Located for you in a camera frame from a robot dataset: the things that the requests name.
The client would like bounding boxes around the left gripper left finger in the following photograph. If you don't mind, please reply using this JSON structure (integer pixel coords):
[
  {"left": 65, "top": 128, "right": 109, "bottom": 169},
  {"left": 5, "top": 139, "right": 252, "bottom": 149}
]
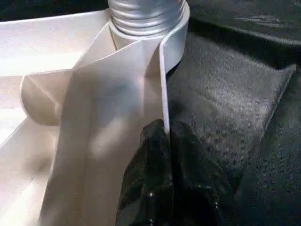
[{"left": 114, "top": 118, "right": 176, "bottom": 226}]

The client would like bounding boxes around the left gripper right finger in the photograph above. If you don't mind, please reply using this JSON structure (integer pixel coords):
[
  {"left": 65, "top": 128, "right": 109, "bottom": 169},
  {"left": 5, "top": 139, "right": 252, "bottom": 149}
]
[{"left": 169, "top": 121, "right": 236, "bottom": 226}]

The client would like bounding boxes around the white plastic table leg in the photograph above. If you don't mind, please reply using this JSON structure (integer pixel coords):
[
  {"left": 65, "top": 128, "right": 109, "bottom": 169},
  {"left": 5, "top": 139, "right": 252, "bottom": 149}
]
[{"left": 107, "top": 0, "right": 186, "bottom": 36}]

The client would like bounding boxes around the white plastic table top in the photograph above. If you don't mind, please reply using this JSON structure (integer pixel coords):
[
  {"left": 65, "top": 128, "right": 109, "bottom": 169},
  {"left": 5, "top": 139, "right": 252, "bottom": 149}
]
[{"left": 0, "top": 2, "right": 191, "bottom": 226}]

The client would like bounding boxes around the black plastic cover mat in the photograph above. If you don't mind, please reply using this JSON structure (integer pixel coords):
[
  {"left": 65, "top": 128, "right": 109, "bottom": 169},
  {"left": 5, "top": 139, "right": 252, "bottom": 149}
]
[{"left": 0, "top": 0, "right": 301, "bottom": 226}]

